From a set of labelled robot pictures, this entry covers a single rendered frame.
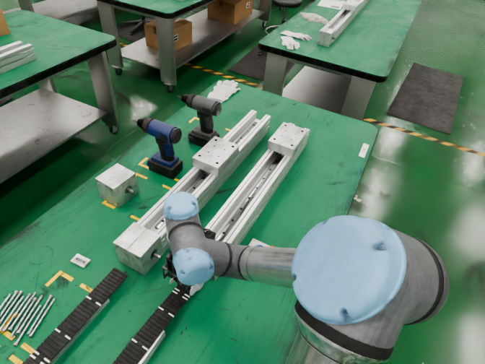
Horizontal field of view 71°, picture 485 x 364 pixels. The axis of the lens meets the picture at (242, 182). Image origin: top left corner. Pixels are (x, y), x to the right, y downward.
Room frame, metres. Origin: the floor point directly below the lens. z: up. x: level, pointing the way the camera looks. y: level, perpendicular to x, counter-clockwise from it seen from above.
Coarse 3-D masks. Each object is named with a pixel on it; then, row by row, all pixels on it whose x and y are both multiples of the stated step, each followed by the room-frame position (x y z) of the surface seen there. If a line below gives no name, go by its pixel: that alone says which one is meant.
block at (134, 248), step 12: (132, 228) 0.62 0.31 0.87; (144, 228) 0.62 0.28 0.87; (120, 240) 0.57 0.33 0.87; (132, 240) 0.58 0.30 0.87; (144, 240) 0.58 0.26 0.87; (156, 240) 0.59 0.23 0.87; (120, 252) 0.56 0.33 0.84; (132, 252) 0.54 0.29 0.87; (144, 252) 0.54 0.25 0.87; (156, 252) 0.58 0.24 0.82; (132, 264) 0.54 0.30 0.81; (144, 264) 0.53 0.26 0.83
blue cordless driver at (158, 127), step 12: (144, 120) 1.01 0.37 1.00; (156, 120) 1.02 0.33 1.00; (144, 132) 1.00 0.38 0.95; (156, 132) 0.97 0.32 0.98; (168, 132) 0.96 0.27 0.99; (180, 132) 0.99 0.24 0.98; (168, 144) 0.97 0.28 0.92; (156, 156) 0.99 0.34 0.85; (168, 156) 0.97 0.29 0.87; (156, 168) 0.97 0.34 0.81; (168, 168) 0.95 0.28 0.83; (180, 168) 0.99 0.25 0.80
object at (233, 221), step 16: (304, 144) 1.22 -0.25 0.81; (272, 160) 1.07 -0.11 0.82; (288, 160) 1.03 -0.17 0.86; (256, 176) 0.94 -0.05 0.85; (272, 176) 0.93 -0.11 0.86; (240, 192) 0.83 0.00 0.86; (256, 192) 0.86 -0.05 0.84; (272, 192) 0.90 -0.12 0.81; (224, 208) 0.75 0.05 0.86; (240, 208) 0.78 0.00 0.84; (256, 208) 0.77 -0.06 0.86; (208, 224) 0.67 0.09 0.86; (224, 224) 0.71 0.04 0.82; (240, 224) 0.69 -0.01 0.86; (224, 240) 0.62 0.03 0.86; (240, 240) 0.67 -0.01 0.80
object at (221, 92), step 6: (222, 84) 1.72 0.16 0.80; (228, 84) 1.72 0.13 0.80; (234, 84) 1.72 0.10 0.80; (216, 90) 1.65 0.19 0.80; (222, 90) 1.65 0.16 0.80; (228, 90) 1.66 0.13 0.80; (234, 90) 1.67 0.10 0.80; (210, 96) 1.58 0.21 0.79; (216, 96) 1.59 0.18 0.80; (222, 96) 1.59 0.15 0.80; (228, 96) 1.62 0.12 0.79
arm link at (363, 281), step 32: (320, 224) 0.26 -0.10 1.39; (352, 224) 0.24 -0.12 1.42; (384, 224) 0.26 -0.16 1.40; (320, 256) 0.22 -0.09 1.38; (352, 256) 0.21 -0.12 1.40; (384, 256) 0.20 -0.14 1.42; (416, 256) 0.23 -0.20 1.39; (320, 288) 0.19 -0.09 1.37; (352, 288) 0.18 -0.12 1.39; (384, 288) 0.17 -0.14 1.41; (416, 288) 0.20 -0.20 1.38; (320, 320) 0.16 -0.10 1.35; (352, 320) 0.16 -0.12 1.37; (384, 320) 0.17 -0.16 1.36; (416, 320) 0.20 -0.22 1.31; (320, 352) 0.15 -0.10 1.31; (352, 352) 0.14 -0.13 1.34; (384, 352) 0.15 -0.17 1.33
